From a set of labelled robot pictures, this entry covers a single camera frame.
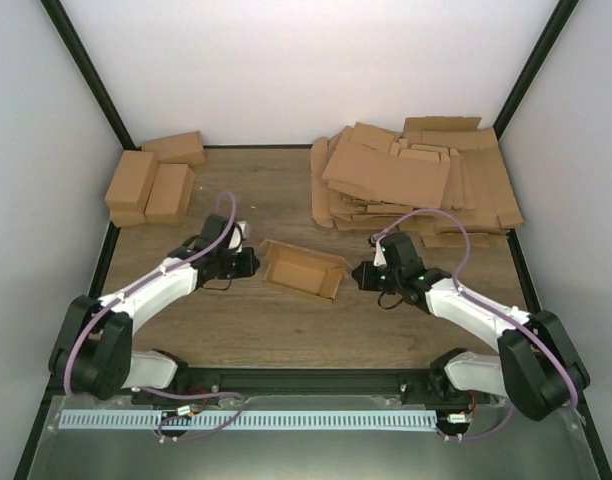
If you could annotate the folded cardboard box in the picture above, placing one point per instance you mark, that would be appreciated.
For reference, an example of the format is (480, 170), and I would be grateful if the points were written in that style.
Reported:
(132, 182)
(186, 148)
(170, 195)

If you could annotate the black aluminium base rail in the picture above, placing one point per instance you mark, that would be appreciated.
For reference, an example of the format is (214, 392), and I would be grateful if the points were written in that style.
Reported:
(311, 382)

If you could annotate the black left frame post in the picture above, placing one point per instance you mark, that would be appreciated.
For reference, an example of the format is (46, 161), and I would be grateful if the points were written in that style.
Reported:
(78, 52)

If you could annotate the black frame post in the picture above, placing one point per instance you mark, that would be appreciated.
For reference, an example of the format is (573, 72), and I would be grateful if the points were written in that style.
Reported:
(547, 39)
(78, 52)

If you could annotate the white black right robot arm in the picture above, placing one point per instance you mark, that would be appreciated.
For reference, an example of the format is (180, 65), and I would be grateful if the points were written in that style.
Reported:
(535, 364)

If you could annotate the black right frame post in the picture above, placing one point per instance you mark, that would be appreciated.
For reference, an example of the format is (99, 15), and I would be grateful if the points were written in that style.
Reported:
(547, 39)

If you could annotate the folded cardboard box middle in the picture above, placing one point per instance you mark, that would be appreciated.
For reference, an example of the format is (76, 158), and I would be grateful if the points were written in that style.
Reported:
(170, 195)

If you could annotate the light blue slotted cable duct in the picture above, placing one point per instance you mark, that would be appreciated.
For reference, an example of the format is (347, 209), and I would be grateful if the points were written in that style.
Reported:
(372, 420)

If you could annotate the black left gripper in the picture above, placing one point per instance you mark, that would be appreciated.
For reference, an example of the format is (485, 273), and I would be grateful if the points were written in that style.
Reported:
(250, 267)

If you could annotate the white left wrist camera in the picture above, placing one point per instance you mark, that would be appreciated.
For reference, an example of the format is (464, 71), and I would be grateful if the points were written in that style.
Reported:
(241, 232)

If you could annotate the folded cardboard box left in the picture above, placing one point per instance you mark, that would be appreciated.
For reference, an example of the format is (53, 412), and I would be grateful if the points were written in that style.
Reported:
(132, 182)

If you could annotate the brown cardboard box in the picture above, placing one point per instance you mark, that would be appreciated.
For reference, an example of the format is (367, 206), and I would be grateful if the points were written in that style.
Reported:
(309, 274)

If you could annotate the stack of flat cardboard blanks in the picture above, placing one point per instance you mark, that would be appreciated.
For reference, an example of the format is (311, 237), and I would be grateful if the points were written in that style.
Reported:
(447, 170)

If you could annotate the folded cardboard box back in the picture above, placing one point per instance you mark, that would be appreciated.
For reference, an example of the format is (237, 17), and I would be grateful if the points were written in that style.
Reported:
(186, 148)

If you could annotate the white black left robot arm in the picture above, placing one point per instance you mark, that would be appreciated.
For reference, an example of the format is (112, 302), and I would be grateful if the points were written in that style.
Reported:
(94, 350)

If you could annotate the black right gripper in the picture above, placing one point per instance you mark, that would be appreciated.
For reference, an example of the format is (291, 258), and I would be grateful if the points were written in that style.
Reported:
(364, 282)

